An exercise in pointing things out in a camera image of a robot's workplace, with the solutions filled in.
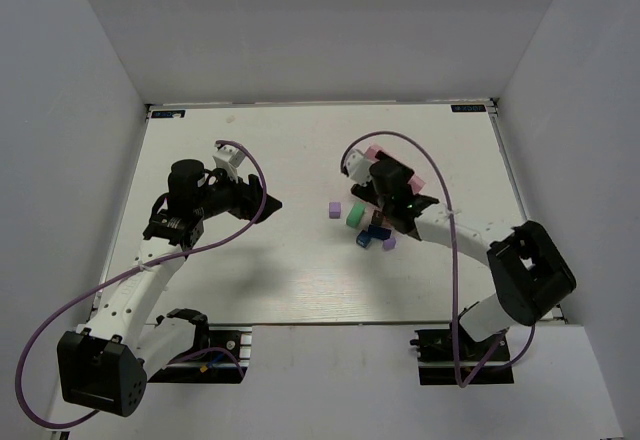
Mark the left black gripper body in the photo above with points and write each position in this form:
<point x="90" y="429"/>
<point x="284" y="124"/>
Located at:
<point x="249" y="199"/>

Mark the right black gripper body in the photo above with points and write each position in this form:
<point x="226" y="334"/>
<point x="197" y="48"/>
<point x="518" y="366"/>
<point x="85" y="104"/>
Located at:
<point x="373" y="199"/>

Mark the pink plastic box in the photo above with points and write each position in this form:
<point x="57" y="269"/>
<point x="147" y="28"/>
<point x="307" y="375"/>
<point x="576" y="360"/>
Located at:
<point x="390" y="177"/>

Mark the brown cube block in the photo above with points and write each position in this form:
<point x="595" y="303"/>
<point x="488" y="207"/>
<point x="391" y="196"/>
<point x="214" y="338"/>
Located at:
<point x="377" y="218"/>

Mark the green rectangular block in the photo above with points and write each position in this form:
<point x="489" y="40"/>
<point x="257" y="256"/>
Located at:
<point x="355" y="215"/>

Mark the purple cube block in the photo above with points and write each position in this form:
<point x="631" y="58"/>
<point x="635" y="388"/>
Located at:
<point x="334" y="210"/>

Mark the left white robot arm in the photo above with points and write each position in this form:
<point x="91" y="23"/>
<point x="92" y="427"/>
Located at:
<point x="106" y="364"/>

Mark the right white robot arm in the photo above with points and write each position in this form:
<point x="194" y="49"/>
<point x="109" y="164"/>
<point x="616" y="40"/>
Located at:
<point x="529" y="274"/>

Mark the blue rectangular block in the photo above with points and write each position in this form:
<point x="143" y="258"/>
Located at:
<point x="379" y="232"/>

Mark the blue cube block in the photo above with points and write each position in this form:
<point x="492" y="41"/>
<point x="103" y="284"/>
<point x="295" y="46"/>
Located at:
<point x="363" y="239"/>

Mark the small purple block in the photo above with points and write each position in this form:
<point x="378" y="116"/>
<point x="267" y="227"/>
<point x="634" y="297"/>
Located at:
<point x="389" y="244"/>

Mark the left blue table label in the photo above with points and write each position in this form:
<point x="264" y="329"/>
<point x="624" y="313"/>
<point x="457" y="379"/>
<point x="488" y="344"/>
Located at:
<point x="167" y="114"/>

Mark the blue table label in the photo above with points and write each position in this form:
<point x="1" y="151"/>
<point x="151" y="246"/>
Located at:
<point x="468" y="108"/>
<point x="167" y="114"/>

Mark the right blue table label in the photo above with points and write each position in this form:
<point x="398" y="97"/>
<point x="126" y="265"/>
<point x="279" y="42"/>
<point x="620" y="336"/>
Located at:
<point x="468" y="108"/>

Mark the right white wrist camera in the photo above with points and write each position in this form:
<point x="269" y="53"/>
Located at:
<point x="358" y="167"/>

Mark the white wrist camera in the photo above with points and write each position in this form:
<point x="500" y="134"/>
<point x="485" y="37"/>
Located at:
<point x="358" y="167"/>
<point x="228" y="158"/>

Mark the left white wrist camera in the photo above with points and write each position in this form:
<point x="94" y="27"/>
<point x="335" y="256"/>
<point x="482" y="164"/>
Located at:
<point x="228" y="158"/>

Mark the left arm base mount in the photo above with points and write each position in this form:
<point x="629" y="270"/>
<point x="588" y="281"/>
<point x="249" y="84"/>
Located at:
<point x="226" y="363"/>

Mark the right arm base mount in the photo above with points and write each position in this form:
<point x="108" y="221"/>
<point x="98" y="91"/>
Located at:
<point x="434" y="349"/>

